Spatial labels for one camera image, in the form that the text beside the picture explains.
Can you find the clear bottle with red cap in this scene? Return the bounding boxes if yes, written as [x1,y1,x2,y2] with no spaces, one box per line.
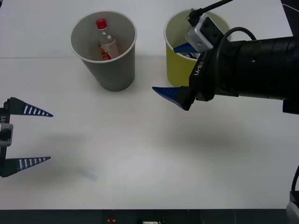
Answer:
[96,18,118,61]

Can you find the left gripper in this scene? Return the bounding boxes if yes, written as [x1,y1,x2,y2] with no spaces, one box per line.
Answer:
[0,97,54,178]

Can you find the yellow-green plastic bin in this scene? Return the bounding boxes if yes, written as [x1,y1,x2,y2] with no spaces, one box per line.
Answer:
[163,8,232,87]

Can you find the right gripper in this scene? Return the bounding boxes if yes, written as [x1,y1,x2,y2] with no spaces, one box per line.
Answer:
[151,41,239,112]

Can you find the grey plastic bin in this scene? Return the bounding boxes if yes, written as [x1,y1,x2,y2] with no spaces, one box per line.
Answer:
[70,11,137,92]

